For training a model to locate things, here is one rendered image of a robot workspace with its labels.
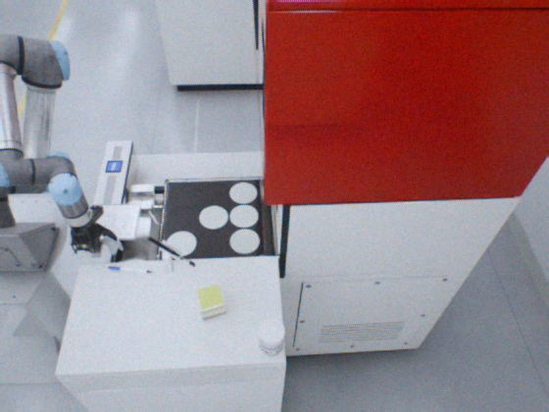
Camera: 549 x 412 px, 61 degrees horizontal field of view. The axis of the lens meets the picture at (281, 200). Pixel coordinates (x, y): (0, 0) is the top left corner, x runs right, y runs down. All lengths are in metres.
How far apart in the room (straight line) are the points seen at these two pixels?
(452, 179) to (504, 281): 1.61
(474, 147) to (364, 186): 0.29
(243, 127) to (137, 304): 2.09
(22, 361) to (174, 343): 1.33
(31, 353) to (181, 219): 1.21
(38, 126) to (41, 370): 1.27
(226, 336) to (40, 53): 1.00
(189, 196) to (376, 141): 0.83
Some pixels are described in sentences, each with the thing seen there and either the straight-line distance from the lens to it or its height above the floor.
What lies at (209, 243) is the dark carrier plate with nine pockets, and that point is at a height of 0.90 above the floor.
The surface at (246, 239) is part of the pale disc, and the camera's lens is 1.63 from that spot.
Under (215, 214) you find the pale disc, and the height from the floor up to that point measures 0.90.
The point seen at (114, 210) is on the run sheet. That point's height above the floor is 0.97.
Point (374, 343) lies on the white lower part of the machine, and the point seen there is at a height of 0.18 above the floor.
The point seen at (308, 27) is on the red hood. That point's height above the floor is 1.76.
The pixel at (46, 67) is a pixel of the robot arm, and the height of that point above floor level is 1.38.
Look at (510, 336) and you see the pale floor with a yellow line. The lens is 2.74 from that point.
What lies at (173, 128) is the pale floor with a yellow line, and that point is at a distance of 3.38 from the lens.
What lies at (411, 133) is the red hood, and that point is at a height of 1.48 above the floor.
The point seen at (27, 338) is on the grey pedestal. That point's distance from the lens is 2.67.
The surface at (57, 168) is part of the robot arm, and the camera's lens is 1.43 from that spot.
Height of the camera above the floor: 2.25
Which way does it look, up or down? 51 degrees down
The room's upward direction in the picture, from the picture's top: 3 degrees clockwise
